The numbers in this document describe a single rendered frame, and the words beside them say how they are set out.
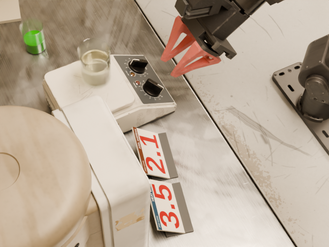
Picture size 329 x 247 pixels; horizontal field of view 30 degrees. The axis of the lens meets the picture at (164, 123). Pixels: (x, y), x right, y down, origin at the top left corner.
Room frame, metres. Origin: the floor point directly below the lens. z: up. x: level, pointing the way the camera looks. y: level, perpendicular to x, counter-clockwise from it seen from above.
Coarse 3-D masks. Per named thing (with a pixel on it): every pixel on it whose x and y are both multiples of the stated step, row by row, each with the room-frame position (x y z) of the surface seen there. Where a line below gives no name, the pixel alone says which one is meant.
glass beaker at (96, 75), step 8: (88, 40) 0.64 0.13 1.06; (96, 40) 0.64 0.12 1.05; (104, 40) 0.63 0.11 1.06; (80, 48) 0.62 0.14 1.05; (88, 48) 0.63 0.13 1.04; (96, 48) 0.64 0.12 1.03; (104, 48) 0.63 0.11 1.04; (80, 56) 0.61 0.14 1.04; (80, 64) 0.60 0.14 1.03; (96, 64) 0.59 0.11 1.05; (104, 64) 0.60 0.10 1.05; (88, 72) 0.59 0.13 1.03; (96, 72) 0.59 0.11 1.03; (104, 72) 0.60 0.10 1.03; (88, 80) 0.59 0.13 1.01; (96, 80) 0.59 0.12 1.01; (104, 80) 0.59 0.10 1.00
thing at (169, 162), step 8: (160, 136) 0.56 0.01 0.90; (136, 144) 0.52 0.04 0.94; (160, 144) 0.54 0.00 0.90; (168, 144) 0.54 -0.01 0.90; (168, 152) 0.52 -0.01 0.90; (168, 160) 0.51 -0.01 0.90; (168, 168) 0.49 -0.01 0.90; (152, 176) 0.48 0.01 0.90; (160, 176) 0.47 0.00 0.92; (168, 176) 0.48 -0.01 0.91; (176, 176) 0.48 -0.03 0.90
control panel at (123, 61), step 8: (120, 56) 0.68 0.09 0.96; (128, 56) 0.69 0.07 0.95; (136, 56) 0.70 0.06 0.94; (144, 56) 0.71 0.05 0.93; (120, 64) 0.66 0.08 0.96; (128, 64) 0.67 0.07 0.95; (128, 72) 0.65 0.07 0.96; (144, 72) 0.67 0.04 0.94; (152, 72) 0.67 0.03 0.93; (136, 80) 0.63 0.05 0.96; (144, 80) 0.64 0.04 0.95; (160, 80) 0.66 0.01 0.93; (136, 88) 0.61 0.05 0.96; (144, 96) 0.60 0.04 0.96; (160, 96) 0.62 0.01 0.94; (168, 96) 0.62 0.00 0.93
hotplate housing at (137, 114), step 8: (112, 56) 0.68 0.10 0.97; (120, 72) 0.64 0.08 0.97; (128, 80) 0.63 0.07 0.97; (48, 96) 0.59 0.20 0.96; (136, 96) 0.59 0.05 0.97; (48, 104) 0.60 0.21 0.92; (56, 104) 0.57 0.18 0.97; (136, 104) 0.58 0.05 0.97; (144, 104) 0.58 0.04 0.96; (152, 104) 0.59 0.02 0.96; (160, 104) 0.60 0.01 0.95; (168, 104) 0.60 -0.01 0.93; (176, 104) 0.61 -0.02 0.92; (120, 112) 0.56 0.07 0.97; (128, 112) 0.56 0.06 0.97; (136, 112) 0.57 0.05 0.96; (144, 112) 0.57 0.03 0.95; (152, 112) 0.58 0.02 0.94; (160, 112) 0.59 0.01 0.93; (168, 112) 0.60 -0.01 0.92; (120, 120) 0.55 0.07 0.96; (128, 120) 0.56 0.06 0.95; (136, 120) 0.57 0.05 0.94; (144, 120) 0.57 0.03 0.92; (152, 120) 0.58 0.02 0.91; (120, 128) 0.55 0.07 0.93; (128, 128) 0.56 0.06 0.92
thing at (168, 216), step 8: (152, 184) 0.45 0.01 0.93; (160, 184) 0.45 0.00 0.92; (168, 184) 0.46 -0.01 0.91; (160, 192) 0.44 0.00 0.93; (168, 192) 0.45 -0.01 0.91; (160, 200) 0.42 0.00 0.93; (168, 200) 0.43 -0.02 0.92; (160, 208) 0.41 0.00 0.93; (168, 208) 0.41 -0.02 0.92; (160, 216) 0.39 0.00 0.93; (168, 216) 0.40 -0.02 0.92; (176, 216) 0.40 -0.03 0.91; (168, 224) 0.38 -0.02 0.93; (176, 224) 0.39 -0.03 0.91
